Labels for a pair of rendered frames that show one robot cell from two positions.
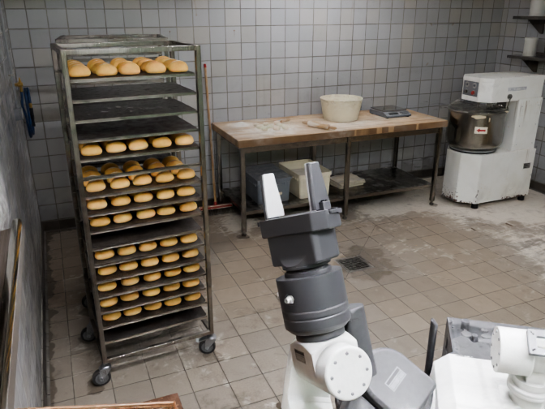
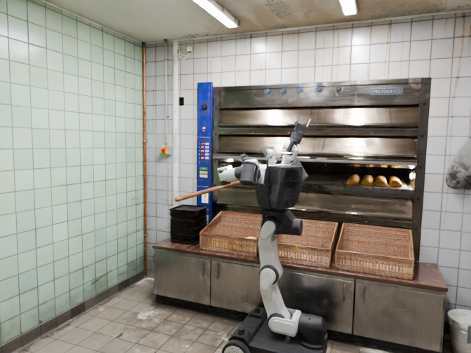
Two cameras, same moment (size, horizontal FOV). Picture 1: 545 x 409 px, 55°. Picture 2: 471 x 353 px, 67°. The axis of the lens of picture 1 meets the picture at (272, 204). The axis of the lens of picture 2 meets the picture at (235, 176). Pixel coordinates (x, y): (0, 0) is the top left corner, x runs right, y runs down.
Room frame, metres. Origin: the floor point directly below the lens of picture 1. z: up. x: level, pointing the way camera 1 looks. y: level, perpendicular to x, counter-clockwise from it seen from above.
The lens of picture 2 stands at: (2.21, -2.37, 1.56)
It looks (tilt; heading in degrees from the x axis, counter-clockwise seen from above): 6 degrees down; 134
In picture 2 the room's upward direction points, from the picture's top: 1 degrees clockwise
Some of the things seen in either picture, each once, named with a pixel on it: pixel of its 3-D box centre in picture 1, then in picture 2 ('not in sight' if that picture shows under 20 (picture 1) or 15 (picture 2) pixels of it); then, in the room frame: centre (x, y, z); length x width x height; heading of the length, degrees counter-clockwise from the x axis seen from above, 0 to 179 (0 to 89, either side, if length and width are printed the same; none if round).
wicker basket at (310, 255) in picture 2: not in sight; (301, 239); (0.51, 0.21, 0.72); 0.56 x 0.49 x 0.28; 22
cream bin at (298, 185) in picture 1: (304, 178); not in sight; (4.98, -0.32, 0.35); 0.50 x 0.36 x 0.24; 24
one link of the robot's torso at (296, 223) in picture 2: not in sight; (281, 221); (0.72, -0.36, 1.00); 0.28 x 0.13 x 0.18; 22
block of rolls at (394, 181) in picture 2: not in sight; (373, 180); (0.75, 1.08, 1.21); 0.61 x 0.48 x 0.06; 113
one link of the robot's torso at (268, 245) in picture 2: not in sight; (271, 250); (0.65, -0.39, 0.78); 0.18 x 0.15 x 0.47; 112
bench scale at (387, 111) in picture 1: (390, 111); not in sight; (5.41, -1.22, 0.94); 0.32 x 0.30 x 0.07; 23
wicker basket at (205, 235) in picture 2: not in sight; (237, 231); (-0.07, 0.00, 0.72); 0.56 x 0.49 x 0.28; 22
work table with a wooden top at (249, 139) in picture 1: (329, 165); not in sight; (5.09, -0.58, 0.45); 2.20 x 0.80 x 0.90; 113
